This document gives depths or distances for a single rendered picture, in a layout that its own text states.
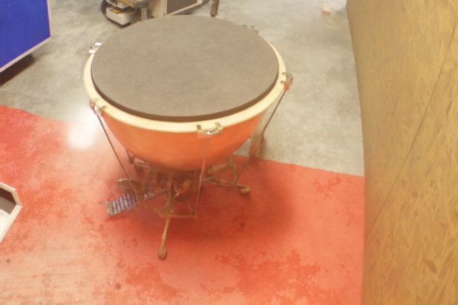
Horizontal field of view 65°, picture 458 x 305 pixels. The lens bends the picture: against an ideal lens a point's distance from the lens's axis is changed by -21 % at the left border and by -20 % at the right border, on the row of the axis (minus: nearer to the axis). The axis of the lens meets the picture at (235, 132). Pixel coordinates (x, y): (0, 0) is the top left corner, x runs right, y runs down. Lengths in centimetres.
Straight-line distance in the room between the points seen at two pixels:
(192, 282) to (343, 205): 85
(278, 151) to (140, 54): 109
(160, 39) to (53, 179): 101
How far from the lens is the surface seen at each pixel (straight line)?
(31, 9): 294
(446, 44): 142
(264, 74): 143
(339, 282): 190
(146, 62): 147
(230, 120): 127
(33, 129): 258
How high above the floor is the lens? 159
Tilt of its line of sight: 41 degrees down
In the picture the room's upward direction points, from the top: 7 degrees clockwise
